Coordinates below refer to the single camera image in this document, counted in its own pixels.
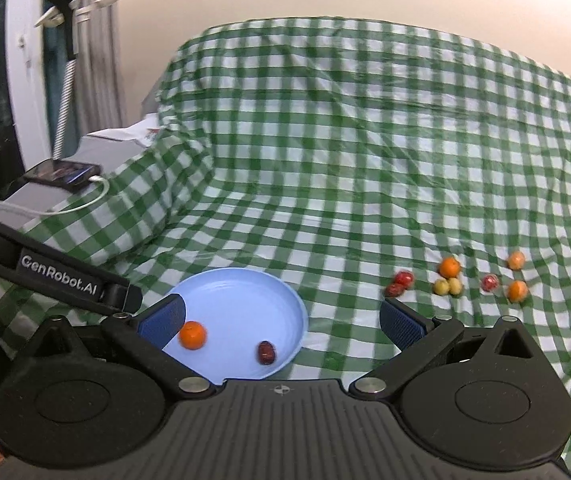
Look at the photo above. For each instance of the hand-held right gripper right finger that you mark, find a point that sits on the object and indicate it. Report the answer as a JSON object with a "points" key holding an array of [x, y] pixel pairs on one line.
{"points": [[400, 327]]}

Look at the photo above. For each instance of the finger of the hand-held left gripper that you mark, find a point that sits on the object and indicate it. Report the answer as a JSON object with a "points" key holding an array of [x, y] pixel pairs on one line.
{"points": [[123, 297]]}

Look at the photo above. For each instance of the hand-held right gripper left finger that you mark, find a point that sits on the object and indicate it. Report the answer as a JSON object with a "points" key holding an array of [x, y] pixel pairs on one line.
{"points": [[163, 322]]}

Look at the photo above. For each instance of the unwrapped orange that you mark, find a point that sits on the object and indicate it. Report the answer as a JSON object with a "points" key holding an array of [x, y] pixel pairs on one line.
{"points": [[193, 335], [449, 267]]}

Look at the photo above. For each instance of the dark red date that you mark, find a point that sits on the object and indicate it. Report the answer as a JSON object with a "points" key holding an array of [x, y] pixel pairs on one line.
{"points": [[265, 352], [394, 290]]}

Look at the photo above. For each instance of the red cherry tomato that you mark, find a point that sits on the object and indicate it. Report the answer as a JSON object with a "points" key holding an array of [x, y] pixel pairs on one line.
{"points": [[404, 278], [489, 282]]}

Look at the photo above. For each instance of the yellow-green longan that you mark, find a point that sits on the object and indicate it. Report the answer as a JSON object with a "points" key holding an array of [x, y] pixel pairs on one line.
{"points": [[455, 286], [440, 287]]}

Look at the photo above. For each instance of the light blue plate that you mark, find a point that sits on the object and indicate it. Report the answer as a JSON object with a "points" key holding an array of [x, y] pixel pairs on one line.
{"points": [[245, 305]]}

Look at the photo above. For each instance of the black smartphone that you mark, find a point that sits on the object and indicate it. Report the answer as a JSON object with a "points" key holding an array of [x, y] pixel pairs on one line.
{"points": [[60, 172]]}

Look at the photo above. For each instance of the grey padded furniture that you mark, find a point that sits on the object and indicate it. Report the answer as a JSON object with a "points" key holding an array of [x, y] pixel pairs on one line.
{"points": [[100, 152]]}

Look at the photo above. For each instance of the white printed cloth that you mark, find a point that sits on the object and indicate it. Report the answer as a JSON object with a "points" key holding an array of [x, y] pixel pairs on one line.
{"points": [[130, 132]]}

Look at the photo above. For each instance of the striped gooseneck stand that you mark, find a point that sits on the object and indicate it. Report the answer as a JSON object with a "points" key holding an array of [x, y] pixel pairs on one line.
{"points": [[64, 110]]}

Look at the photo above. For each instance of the green white checked tablecloth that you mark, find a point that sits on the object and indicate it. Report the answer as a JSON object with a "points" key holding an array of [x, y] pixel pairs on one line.
{"points": [[340, 160]]}

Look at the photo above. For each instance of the grey curtain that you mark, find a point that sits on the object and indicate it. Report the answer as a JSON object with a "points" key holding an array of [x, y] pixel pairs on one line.
{"points": [[98, 60]]}

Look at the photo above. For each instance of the black phone holder clamp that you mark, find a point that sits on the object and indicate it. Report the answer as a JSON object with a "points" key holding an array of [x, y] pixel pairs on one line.
{"points": [[65, 15]]}

